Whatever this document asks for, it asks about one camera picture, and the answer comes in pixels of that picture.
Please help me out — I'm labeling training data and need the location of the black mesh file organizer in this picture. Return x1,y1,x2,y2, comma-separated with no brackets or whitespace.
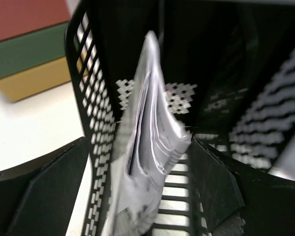
64,0,295,236

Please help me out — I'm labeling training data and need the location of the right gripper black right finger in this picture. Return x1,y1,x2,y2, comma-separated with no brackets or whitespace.
190,138,295,236

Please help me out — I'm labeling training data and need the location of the Canon safety instructions booklet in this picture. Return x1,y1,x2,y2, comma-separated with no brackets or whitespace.
101,31,191,236

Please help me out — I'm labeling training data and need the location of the green drawer box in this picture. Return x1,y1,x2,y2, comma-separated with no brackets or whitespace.
0,23,67,78

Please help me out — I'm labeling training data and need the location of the pink top drawer box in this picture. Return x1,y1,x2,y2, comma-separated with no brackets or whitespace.
0,0,69,41

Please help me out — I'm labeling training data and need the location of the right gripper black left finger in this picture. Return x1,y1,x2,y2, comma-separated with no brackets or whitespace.
0,137,89,236

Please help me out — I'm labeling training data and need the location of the yellow bottom drawer box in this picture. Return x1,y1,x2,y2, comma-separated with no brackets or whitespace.
0,57,71,102

